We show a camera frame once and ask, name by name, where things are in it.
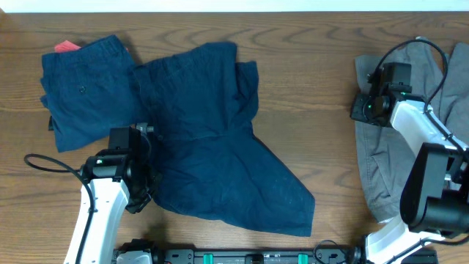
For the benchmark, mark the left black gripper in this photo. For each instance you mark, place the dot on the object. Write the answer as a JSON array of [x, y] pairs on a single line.
[[145, 188]]

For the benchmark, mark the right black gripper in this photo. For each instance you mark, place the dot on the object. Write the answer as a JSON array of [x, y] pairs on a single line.
[[357, 112]]

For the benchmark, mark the navy blue shorts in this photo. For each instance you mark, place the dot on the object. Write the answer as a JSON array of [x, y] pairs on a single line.
[[201, 105]]

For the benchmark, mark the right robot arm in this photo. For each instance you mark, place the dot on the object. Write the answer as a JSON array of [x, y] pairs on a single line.
[[434, 202]]

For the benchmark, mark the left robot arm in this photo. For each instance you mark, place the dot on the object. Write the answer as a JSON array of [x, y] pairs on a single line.
[[115, 180]]

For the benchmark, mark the grey shorts on right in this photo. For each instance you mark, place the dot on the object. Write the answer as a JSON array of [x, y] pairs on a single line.
[[384, 158]]

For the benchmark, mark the folded navy shorts on left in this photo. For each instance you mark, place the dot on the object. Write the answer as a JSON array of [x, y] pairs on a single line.
[[90, 91]]

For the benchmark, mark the red folded garment underneath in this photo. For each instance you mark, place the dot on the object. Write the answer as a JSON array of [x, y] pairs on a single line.
[[66, 46]]

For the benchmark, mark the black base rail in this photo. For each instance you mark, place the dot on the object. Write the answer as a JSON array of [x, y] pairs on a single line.
[[142, 251]]

